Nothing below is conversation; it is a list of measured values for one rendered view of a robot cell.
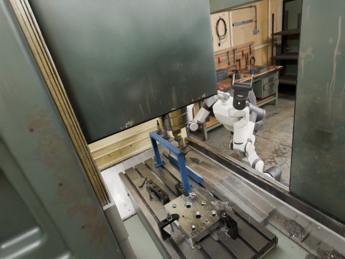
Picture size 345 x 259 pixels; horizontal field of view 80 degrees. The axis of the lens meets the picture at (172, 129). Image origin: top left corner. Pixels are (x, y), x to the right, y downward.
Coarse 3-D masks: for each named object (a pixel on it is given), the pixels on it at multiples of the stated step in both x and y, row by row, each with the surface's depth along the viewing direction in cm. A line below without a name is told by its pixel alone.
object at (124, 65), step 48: (48, 0) 58; (96, 0) 64; (144, 0) 71; (192, 0) 80; (48, 48) 61; (96, 48) 67; (144, 48) 75; (192, 48) 86; (96, 96) 72; (144, 96) 81; (192, 96) 92
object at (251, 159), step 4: (252, 136) 181; (252, 140) 182; (252, 144) 184; (252, 148) 185; (240, 152) 200; (252, 152) 192; (240, 156) 202; (244, 156) 204; (248, 156) 190; (252, 156) 196; (256, 156) 199; (244, 160) 202; (248, 160) 194; (252, 160) 197; (256, 160) 198; (248, 164) 201; (252, 164) 199
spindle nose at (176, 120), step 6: (186, 108) 100; (168, 114) 96; (174, 114) 96; (180, 114) 97; (186, 114) 100; (162, 120) 100; (168, 120) 98; (174, 120) 98; (180, 120) 98; (186, 120) 101; (162, 126) 102; (168, 126) 100; (174, 126) 99; (180, 126) 100
